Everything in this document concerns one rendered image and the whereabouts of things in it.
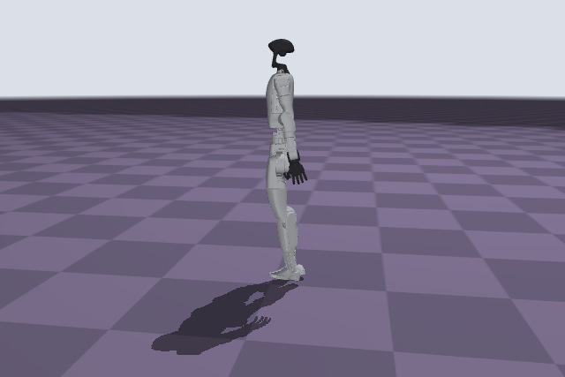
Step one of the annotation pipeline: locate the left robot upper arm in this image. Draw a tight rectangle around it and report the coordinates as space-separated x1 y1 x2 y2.
274 75 294 125

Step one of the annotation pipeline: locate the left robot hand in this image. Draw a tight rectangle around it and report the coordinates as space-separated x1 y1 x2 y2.
286 151 307 185

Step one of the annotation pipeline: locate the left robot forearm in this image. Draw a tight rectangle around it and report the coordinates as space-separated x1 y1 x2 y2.
281 112 298 160

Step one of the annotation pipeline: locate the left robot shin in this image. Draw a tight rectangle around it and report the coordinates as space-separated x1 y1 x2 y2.
277 211 298 272

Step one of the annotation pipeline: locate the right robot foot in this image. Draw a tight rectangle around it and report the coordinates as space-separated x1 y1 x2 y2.
276 264 305 275

